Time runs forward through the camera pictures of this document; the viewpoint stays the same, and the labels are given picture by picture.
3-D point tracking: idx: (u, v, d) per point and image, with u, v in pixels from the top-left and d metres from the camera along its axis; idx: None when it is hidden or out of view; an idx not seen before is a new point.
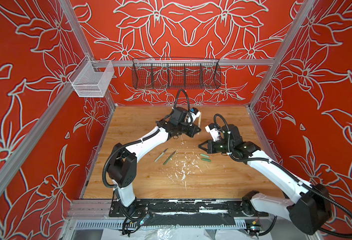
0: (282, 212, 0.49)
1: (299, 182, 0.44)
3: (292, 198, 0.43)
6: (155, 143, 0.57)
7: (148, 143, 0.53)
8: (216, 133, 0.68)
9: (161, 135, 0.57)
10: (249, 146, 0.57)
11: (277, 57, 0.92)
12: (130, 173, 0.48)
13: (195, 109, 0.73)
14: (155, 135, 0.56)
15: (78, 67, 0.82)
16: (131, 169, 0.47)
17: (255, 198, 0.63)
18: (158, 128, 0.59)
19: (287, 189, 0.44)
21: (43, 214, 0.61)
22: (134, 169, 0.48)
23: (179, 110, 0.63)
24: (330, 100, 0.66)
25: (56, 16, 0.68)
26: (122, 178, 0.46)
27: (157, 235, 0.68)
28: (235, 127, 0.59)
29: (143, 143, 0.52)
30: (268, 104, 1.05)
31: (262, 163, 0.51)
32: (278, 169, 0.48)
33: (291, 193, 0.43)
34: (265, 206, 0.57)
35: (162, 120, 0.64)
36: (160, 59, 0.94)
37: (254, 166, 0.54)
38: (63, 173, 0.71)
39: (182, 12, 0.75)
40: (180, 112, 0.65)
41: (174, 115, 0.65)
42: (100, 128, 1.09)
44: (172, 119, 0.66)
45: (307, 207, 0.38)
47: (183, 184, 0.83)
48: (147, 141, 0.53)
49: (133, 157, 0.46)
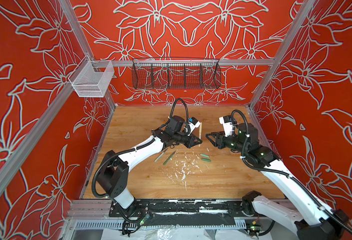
0: (287, 223, 0.49)
1: (321, 208, 0.40)
3: (308, 219, 0.40)
6: (150, 152, 0.55)
7: (142, 152, 0.51)
8: (230, 127, 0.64)
9: (155, 144, 0.56)
10: (266, 153, 0.51)
11: (277, 57, 0.92)
12: (120, 183, 0.45)
13: (193, 119, 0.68)
14: (149, 145, 0.55)
15: (78, 67, 0.82)
16: (122, 179, 0.45)
17: (257, 201, 0.62)
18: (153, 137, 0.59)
19: (303, 209, 0.42)
21: (43, 214, 0.61)
22: (124, 179, 0.46)
23: (176, 119, 0.62)
24: (330, 100, 0.66)
25: (56, 16, 0.68)
26: (112, 188, 0.43)
27: (157, 235, 0.68)
28: (254, 130, 0.51)
29: (136, 152, 0.50)
30: (269, 104, 1.03)
31: (280, 177, 0.46)
32: (297, 186, 0.44)
33: (308, 216, 0.40)
34: (269, 213, 0.56)
35: (158, 129, 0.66)
36: (160, 59, 0.94)
37: (268, 176, 0.49)
38: (63, 174, 0.71)
39: (182, 12, 0.75)
40: (177, 122, 0.64)
41: (170, 124, 0.64)
42: (100, 128, 1.09)
44: (168, 129, 0.65)
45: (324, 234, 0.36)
47: (183, 184, 0.83)
48: (141, 150, 0.52)
49: (125, 166, 0.44)
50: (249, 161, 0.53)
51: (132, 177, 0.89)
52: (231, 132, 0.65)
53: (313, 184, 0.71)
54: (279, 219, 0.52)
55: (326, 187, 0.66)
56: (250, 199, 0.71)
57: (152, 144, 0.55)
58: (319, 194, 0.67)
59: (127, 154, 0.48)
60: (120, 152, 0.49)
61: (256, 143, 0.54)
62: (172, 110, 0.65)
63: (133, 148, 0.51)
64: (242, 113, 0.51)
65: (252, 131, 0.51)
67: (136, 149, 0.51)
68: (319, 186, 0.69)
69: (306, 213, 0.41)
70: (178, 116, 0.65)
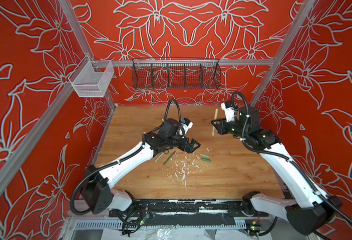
0: (280, 213, 0.49)
1: (317, 192, 0.39)
3: (301, 202, 0.40)
6: (138, 161, 0.50)
7: (126, 164, 0.46)
8: (231, 112, 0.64)
9: (144, 153, 0.51)
10: (269, 135, 0.49)
11: (277, 57, 0.92)
12: (103, 200, 0.42)
13: (186, 119, 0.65)
14: (137, 153, 0.50)
15: (78, 67, 0.82)
16: (103, 195, 0.41)
17: (254, 197, 0.64)
18: (141, 144, 0.53)
19: (297, 192, 0.41)
21: (43, 214, 0.61)
22: (107, 196, 0.43)
23: (170, 123, 0.56)
24: (330, 100, 0.66)
25: (56, 15, 0.68)
26: (93, 206, 0.40)
27: (157, 235, 0.68)
28: (254, 112, 0.50)
29: (119, 166, 0.45)
30: (268, 104, 1.05)
31: (279, 160, 0.45)
32: (295, 170, 0.43)
33: (302, 199, 0.40)
34: (264, 206, 0.57)
35: (149, 133, 0.57)
36: (160, 59, 0.94)
37: (267, 158, 0.48)
38: (63, 173, 0.71)
39: (182, 12, 0.75)
40: (171, 126, 0.58)
41: (164, 128, 0.58)
42: (100, 128, 1.09)
44: (161, 132, 0.59)
45: (315, 217, 0.36)
47: (183, 184, 0.83)
48: (125, 161, 0.47)
49: (105, 183, 0.41)
50: (250, 144, 0.51)
51: (132, 177, 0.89)
52: (233, 117, 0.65)
53: None
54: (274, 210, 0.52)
55: (326, 187, 0.66)
56: (249, 198, 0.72)
57: (139, 152, 0.50)
58: None
59: (109, 169, 0.44)
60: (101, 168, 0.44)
61: (257, 126, 0.53)
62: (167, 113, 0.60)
63: (116, 161, 0.46)
64: (242, 95, 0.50)
65: (252, 113, 0.50)
67: (120, 162, 0.46)
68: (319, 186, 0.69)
69: (300, 196, 0.40)
70: (173, 120, 0.58)
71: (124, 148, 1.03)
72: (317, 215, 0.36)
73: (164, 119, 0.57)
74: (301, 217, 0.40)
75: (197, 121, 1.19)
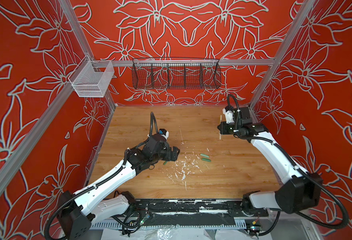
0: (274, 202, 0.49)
1: (295, 166, 0.44)
3: (283, 179, 0.44)
6: (117, 183, 0.47)
7: (105, 188, 0.44)
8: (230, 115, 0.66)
9: (125, 174, 0.48)
10: (258, 126, 0.56)
11: (277, 57, 0.92)
12: (78, 229, 0.40)
13: (164, 129, 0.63)
14: (116, 175, 0.47)
15: (78, 67, 0.82)
16: (79, 224, 0.39)
17: (253, 194, 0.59)
18: (122, 163, 0.50)
19: (280, 170, 0.46)
21: (43, 214, 0.61)
22: (84, 224, 0.41)
23: (156, 139, 0.54)
24: (330, 100, 0.66)
25: (56, 16, 0.68)
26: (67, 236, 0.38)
27: (157, 236, 0.68)
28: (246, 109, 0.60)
29: (96, 190, 0.43)
30: (268, 104, 1.05)
31: (265, 144, 0.51)
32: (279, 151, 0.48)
33: (283, 175, 0.44)
34: (261, 200, 0.58)
35: (133, 149, 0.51)
36: (160, 59, 0.94)
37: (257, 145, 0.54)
38: (63, 173, 0.71)
39: (182, 12, 0.75)
40: (157, 142, 0.56)
41: (149, 144, 0.56)
42: (100, 128, 1.09)
44: (146, 149, 0.57)
45: (294, 188, 0.39)
47: (183, 184, 0.83)
48: (103, 185, 0.44)
49: (80, 212, 0.39)
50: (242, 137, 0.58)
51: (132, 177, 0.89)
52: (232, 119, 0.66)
53: None
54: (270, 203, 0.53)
55: (326, 187, 0.66)
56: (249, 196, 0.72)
57: (119, 174, 0.48)
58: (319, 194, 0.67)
59: (85, 194, 0.42)
60: (78, 195, 0.42)
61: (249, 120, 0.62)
62: (152, 128, 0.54)
63: (92, 186, 0.44)
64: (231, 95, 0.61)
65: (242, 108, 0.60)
67: (97, 187, 0.44)
68: None
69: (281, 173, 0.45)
70: (159, 135, 0.58)
71: (124, 148, 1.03)
72: (295, 187, 0.39)
73: (149, 134, 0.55)
74: (284, 192, 0.43)
75: (197, 121, 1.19)
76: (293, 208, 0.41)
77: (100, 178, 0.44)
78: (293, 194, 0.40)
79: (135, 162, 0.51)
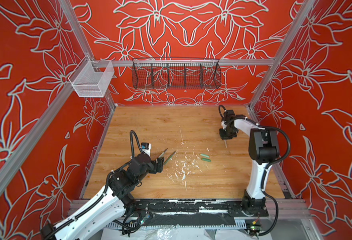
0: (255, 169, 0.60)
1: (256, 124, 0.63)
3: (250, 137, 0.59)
6: (100, 210, 0.48)
7: (84, 219, 0.45)
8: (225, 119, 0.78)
9: (105, 202, 0.48)
10: None
11: (277, 57, 0.92)
12: None
13: (146, 143, 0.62)
14: (97, 204, 0.47)
15: (78, 67, 0.82)
16: None
17: (250, 187, 0.65)
18: (102, 191, 0.50)
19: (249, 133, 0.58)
21: (43, 214, 0.61)
22: None
23: (139, 161, 0.54)
24: (330, 100, 0.66)
25: (56, 16, 0.68)
26: None
27: (157, 235, 0.68)
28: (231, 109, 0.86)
29: (77, 222, 0.44)
30: (268, 104, 1.05)
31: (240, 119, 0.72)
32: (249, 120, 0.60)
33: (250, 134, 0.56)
34: (252, 179, 0.63)
35: (118, 171, 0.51)
36: (160, 59, 0.94)
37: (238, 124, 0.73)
38: (63, 173, 0.71)
39: (182, 12, 0.75)
40: (140, 165, 0.55)
41: (131, 166, 0.54)
42: (100, 128, 1.09)
44: (129, 171, 0.56)
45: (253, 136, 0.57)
47: (183, 184, 0.83)
48: (82, 216, 0.45)
49: None
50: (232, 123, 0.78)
51: None
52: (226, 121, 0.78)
53: (313, 184, 0.71)
54: (257, 175, 0.60)
55: (326, 187, 0.66)
56: (248, 193, 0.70)
57: (100, 202, 0.48)
58: (319, 194, 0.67)
59: (65, 228, 0.43)
60: (58, 229, 0.42)
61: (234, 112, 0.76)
62: (134, 149, 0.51)
63: (72, 218, 0.44)
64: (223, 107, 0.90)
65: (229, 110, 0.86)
67: (76, 218, 0.44)
68: (319, 186, 0.68)
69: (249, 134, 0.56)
70: (143, 156, 0.57)
71: (124, 148, 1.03)
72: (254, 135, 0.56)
73: (133, 156, 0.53)
74: (251, 144, 0.59)
75: (197, 121, 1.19)
76: (257, 152, 0.56)
77: (79, 209, 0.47)
78: (255, 139, 0.56)
79: (118, 188, 0.51)
